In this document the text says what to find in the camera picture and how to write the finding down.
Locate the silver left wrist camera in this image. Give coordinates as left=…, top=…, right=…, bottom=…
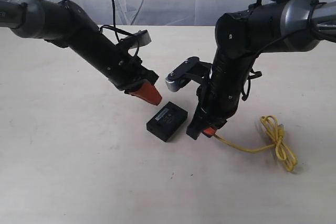
left=118, top=29, right=151, bottom=50

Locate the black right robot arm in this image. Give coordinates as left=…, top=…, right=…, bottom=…
left=186, top=0, right=335, bottom=139

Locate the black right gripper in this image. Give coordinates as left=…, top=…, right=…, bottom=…
left=186, top=77, right=227, bottom=140

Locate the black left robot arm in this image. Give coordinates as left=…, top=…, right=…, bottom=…
left=1, top=0, right=162, bottom=105

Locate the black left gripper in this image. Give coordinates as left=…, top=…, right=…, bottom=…
left=116, top=58, right=162, bottom=105

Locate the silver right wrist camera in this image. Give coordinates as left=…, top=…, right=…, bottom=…
left=165, top=56, right=200, bottom=92

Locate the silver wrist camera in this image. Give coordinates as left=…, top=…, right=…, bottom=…
left=165, top=56, right=200, bottom=92
left=118, top=29, right=151, bottom=50

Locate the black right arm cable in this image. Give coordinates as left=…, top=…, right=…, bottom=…
left=240, top=0, right=326, bottom=101

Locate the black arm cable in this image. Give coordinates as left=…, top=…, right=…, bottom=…
left=39, top=0, right=144, bottom=65
left=240, top=0, right=326, bottom=101

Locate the yellow ethernet cable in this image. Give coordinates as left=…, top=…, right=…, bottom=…
left=214, top=115, right=299, bottom=174

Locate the small black network box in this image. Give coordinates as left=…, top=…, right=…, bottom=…
left=146, top=102, right=188, bottom=142

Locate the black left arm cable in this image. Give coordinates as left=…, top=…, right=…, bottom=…
left=39, top=0, right=144, bottom=65

